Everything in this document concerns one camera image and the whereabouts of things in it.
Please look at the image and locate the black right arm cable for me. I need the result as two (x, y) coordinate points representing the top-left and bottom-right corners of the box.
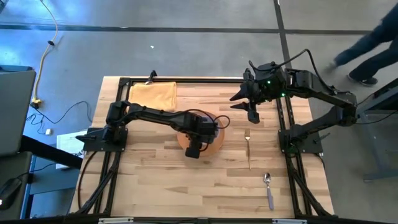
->
(248, 48), (338, 95)

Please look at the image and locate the yellow cloth napkin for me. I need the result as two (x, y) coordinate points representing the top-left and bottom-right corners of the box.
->
(128, 81), (177, 113)

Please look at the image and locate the yellow floor cable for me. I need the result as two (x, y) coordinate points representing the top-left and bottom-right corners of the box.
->
(30, 0), (61, 108)

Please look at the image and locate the grey monitor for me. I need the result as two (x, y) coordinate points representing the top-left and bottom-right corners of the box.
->
(0, 65), (37, 157)

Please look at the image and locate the grey side table frame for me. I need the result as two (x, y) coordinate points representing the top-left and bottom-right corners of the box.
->
(350, 77), (398, 182)

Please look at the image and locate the thick black cable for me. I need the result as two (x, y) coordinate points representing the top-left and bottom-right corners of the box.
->
(76, 151), (98, 215)

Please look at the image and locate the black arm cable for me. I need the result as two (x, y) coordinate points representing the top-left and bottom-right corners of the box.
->
(248, 48), (338, 95)
(185, 108), (231, 130)

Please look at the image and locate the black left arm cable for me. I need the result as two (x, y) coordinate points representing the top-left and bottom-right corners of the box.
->
(185, 108), (231, 130)

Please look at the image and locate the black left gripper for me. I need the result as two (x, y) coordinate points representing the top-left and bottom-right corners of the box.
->
(183, 111), (219, 159)

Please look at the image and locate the black table clamp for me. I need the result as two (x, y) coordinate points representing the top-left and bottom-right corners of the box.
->
(147, 70), (159, 86)

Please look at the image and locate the spoon with purple handle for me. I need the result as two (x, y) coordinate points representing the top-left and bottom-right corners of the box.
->
(263, 172), (275, 211)

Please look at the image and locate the thin black floor cable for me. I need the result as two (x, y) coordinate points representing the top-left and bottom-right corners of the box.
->
(25, 100), (93, 135)

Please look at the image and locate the black computer mouse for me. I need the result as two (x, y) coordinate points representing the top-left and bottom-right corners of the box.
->
(0, 177), (23, 211)

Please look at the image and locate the white bracket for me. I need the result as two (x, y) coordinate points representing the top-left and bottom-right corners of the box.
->
(98, 217), (135, 224)
(272, 218), (308, 224)

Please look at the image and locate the gold fork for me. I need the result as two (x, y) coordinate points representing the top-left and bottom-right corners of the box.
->
(244, 128), (252, 171)

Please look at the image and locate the black cable bundle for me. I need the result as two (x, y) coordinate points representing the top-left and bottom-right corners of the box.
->
(287, 154), (333, 218)

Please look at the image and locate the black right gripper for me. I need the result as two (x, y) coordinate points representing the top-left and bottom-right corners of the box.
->
(229, 62), (289, 124)

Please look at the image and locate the black desk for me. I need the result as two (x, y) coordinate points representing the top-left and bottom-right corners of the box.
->
(19, 134), (83, 170)

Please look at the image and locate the white paper sheet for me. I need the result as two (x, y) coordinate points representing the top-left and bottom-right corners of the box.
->
(55, 129), (88, 170)

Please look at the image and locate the orange round plate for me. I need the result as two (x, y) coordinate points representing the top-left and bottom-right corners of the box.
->
(176, 110), (226, 157)

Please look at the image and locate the person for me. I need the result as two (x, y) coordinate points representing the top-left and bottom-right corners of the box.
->
(328, 2), (398, 88)

